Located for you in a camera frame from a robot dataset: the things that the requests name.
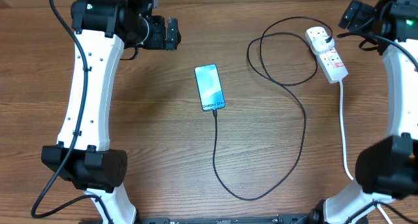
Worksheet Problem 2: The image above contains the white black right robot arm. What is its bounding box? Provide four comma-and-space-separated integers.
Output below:
302, 0, 417, 223

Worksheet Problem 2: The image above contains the white charger plug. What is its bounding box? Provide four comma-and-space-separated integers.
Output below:
310, 37, 334, 55

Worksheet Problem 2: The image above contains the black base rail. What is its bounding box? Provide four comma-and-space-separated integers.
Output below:
139, 214, 308, 224

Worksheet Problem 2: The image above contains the white power strip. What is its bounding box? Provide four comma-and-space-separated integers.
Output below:
305, 27, 348, 84

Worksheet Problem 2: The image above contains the black USB charging cable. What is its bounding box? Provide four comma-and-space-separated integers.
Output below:
212, 16, 334, 202

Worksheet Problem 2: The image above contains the blue Galaxy smartphone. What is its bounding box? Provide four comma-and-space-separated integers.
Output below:
195, 64, 226, 111

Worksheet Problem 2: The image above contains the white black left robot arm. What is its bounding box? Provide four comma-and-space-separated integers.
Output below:
41, 0, 181, 223

